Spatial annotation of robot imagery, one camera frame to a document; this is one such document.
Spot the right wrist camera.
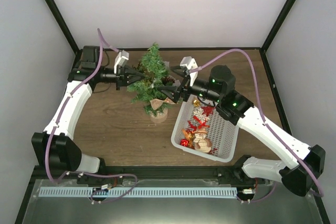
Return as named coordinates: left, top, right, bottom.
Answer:
left=180, top=56, right=198, bottom=87

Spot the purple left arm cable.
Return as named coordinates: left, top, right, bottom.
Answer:
left=46, top=28, right=139, bottom=204

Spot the brown pinecone ornament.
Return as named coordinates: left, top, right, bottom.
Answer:
left=161, top=76, right=176, bottom=86

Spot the red reindeer ornament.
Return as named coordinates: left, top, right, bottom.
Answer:
left=187, top=116, right=209, bottom=133

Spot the red foil gift ornament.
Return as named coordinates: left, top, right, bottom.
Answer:
left=180, top=138, right=189, bottom=147

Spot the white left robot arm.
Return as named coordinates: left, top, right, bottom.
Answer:
left=31, top=46, right=144, bottom=184

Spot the burlap bow ornament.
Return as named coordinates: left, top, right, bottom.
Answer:
left=150, top=98, right=172, bottom=110

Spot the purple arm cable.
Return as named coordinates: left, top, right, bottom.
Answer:
left=46, top=28, right=139, bottom=204
left=188, top=48, right=324, bottom=203

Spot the white perforated plastic basket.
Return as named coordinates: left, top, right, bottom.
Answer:
left=171, top=95, right=238, bottom=163

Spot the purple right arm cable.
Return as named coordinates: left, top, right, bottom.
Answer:
left=188, top=48, right=324, bottom=203

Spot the light blue cable duct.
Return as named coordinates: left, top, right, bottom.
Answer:
left=38, top=187, right=237, bottom=198

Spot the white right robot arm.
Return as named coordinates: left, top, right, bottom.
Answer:
left=158, top=65, right=326, bottom=197

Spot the red glitter star ornament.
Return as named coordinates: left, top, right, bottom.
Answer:
left=201, top=105, right=215, bottom=116

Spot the small green christmas tree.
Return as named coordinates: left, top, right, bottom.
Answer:
left=127, top=43, right=172, bottom=124

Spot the white snowflake ornament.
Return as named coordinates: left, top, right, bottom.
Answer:
left=193, top=108, right=207, bottom=122

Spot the wooden snowman ornament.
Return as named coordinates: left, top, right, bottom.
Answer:
left=193, top=127, right=212, bottom=153

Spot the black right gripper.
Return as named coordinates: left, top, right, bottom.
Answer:
left=159, top=66, right=222, bottom=104

